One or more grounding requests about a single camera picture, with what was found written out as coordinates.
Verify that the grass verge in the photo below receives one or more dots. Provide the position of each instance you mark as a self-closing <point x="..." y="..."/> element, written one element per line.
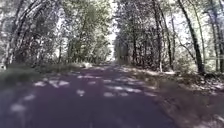
<point x="23" y="71"/>

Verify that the wood of trees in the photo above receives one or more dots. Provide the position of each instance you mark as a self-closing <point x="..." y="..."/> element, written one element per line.
<point x="166" y="33"/>
<point x="50" y="30"/>

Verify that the dark asphalt path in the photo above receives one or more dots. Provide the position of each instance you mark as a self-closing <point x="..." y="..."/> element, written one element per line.
<point x="96" y="106"/>

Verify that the leaf-strewn dirt verge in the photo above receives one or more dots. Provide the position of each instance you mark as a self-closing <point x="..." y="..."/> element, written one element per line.
<point x="190" y="96"/>

